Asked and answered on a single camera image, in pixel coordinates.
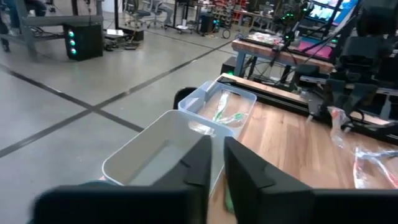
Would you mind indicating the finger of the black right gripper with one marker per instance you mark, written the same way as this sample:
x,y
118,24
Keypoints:
x,y
335,93
362,96

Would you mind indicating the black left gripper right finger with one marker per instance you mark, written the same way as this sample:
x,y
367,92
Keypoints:
x,y
280,205

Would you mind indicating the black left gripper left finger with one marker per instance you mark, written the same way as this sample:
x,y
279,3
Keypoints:
x,y
155,205

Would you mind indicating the orange toothbrush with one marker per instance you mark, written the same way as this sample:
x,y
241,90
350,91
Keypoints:
x,y
337,130
388,174

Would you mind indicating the black background robot arm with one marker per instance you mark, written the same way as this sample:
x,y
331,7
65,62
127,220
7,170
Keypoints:
x,y
287,34

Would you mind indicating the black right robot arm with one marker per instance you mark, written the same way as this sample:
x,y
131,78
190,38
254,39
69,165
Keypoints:
x,y
377,18

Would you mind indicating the green cloth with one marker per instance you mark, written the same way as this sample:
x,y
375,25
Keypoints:
x,y
228,199

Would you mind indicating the light grey plastic bin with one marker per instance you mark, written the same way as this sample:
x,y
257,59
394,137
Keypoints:
x,y
149,146

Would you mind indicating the lit display screen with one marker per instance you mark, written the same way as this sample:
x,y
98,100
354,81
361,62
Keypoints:
x,y
326,12

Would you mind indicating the dark grey plastic bin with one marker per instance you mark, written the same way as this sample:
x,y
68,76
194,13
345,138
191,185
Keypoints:
x,y
93,184

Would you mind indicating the wooden workbench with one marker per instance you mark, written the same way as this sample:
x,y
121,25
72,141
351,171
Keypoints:
x,y
264,51

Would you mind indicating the clear plastic bin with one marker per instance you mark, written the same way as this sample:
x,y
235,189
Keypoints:
x,y
192,104

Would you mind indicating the small black box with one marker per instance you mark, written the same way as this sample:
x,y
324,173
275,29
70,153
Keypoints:
x,y
228,65

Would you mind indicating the small black rounded object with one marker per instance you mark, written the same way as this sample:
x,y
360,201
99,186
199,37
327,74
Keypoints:
x,y
182,96

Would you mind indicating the black speaker box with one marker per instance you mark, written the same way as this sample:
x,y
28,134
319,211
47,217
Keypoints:
x,y
206,23

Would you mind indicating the black computer tower green lights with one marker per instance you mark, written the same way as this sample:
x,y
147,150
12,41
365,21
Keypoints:
x,y
87,43

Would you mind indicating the grey office chair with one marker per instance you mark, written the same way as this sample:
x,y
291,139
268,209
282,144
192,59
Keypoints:
x,y
141,14

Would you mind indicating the grey metal bench frame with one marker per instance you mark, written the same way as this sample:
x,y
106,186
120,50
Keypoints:
x,y
62,20

